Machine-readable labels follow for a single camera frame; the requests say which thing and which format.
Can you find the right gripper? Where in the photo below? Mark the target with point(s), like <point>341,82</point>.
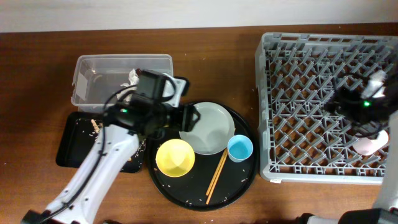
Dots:
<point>370,129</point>

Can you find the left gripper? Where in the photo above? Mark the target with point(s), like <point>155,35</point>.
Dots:
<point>180,116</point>

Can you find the pink cup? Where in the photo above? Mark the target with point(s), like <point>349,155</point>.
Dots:
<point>366,146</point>

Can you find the grey plate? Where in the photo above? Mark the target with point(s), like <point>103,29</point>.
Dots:
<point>212,132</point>

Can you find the yellow bowl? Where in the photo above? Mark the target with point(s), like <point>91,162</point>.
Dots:
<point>175,158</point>

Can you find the wooden chopstick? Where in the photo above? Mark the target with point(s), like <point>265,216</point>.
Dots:
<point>216,180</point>
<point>216,171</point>

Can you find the white tissue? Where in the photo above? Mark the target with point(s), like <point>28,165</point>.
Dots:
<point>133,79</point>

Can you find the blue cup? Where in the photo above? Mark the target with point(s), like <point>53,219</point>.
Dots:
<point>239,148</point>

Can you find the round black tray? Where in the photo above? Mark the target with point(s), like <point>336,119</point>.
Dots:
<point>188,191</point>

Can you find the food scraps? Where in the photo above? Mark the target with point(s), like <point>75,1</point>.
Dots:
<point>138,157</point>

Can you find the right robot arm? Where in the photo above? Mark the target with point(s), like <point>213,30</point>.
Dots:
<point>370,111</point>

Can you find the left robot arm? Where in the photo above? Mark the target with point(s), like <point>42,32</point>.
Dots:
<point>139,110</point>

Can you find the grey dishwasher rack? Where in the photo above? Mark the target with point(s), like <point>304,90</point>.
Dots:
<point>296,74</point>

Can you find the clear plastic bin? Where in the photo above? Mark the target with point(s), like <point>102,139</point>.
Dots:
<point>97,77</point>

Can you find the black rectangular tray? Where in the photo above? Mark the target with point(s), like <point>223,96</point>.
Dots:
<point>76,142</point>

